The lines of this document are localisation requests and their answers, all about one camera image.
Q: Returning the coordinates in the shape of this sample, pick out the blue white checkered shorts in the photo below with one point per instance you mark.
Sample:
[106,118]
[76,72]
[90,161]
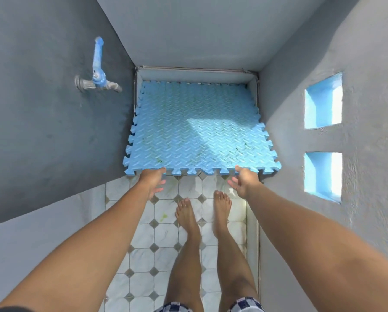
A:
[246,305]

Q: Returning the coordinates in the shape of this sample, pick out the blue foam puzzle mat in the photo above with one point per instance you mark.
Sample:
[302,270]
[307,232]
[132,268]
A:
[197,133]

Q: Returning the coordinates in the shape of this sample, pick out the person's right forearm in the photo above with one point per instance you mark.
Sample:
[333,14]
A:
[310,240]

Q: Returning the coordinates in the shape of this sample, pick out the person's right hand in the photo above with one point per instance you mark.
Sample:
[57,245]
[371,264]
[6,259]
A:
[247,183]

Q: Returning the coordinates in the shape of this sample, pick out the person's left leg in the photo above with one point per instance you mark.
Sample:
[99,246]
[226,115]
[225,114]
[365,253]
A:
[187,266]

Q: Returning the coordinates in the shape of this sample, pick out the person's left forearm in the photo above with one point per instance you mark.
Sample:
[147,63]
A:
[83,250]

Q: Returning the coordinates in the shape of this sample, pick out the person's left hand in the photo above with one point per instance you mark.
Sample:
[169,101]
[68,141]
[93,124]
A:
[151,183]

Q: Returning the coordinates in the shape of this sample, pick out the person's right leg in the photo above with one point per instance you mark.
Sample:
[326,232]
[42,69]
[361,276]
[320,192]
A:
[233,266]

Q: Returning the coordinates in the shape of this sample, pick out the person's leg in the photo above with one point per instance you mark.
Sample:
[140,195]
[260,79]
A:
[233,266]
[187,266]

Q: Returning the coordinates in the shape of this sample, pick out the grey wall pipe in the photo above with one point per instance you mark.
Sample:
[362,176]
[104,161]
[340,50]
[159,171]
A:
[213,70]

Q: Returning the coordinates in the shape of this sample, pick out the dark shirt sleeve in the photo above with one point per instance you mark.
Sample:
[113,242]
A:
[15,309]

